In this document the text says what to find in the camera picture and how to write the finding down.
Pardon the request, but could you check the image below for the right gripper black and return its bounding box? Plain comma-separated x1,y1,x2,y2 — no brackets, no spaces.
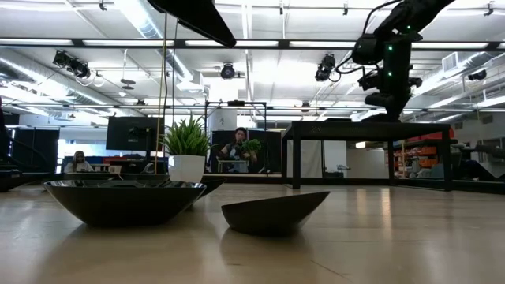
365,37,424,123

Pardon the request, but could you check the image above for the black teardrop mini plate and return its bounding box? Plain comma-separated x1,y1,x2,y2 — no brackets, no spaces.
220,190,331,237

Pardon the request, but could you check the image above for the black diamond-shaped mini plate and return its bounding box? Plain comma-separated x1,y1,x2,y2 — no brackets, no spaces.
43,179,207,229

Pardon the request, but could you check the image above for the black perforated metal shelf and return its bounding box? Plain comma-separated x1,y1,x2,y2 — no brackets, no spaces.
281,120,458,192

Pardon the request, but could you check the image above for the shelving with red bins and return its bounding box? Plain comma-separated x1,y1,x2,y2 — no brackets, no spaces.
394,128,458,179

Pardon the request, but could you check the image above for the white panel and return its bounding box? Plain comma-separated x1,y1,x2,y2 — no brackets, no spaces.
286,140,323,178

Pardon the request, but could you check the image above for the white cylindrical column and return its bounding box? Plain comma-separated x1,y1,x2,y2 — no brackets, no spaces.
208,109,238,132

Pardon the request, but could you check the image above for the black partition panel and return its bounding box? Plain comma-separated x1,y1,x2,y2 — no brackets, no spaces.
211,129,282,174

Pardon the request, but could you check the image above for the black computer monitor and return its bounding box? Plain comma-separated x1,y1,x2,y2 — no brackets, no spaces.
105,115,165,151

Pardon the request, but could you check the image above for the small green background plant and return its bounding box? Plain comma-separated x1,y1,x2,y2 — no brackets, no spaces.
241,138,263,155

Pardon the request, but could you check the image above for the person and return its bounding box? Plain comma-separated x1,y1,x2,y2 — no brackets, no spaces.
219,126,258,174
62,150,95,174

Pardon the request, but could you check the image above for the green plant in white pot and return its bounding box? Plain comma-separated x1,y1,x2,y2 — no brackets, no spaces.
159,116,214,184

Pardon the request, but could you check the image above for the black cabinet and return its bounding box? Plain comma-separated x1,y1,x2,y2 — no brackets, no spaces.
11,128,60,174

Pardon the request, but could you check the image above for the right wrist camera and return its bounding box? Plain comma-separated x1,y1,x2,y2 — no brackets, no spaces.
357,70,383,92

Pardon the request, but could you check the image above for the silver ventilation duct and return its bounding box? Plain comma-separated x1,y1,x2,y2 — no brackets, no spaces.
386,50,505,110

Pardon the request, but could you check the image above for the black overhead camera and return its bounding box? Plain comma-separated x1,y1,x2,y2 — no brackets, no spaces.
219,62,237,80

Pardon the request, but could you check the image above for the black hanging cable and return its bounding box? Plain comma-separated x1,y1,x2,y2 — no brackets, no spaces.
170,19,179,127

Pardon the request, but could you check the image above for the black ceiling camera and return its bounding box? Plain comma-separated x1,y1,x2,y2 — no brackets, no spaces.
314,54,338,83
52,50,92,79

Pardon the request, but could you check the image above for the black overhead frame beam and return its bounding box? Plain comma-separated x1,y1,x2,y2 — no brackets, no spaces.
0,37,505,50

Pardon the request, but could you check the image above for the black background rig frame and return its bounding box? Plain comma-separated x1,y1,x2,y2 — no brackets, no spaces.
204,100,268,131

